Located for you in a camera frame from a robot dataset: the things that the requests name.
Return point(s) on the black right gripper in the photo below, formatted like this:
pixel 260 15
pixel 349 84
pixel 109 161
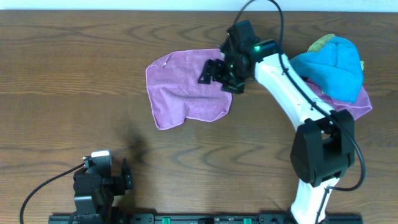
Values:
pixel 226 76

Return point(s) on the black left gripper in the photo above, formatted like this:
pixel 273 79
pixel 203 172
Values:
pixel 118 183

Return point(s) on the purple microfiber cloth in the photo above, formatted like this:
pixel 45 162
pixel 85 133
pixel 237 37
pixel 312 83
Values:
pixel 175 94

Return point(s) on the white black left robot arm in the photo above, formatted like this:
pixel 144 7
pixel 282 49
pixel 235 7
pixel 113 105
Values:
pixel 104 210

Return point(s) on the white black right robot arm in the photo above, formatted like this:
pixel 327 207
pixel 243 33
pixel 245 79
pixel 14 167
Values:
pixel 323 147

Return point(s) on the green cloth under blue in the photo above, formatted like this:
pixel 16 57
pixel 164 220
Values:
pixel 341 50

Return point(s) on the blue microfiber cloth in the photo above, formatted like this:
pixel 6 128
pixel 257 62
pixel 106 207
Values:
pixel 342 84

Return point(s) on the purple cloth under pile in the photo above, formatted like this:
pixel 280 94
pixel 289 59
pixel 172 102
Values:
pixel 360 107

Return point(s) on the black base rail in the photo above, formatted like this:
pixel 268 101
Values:
pixel 147 218

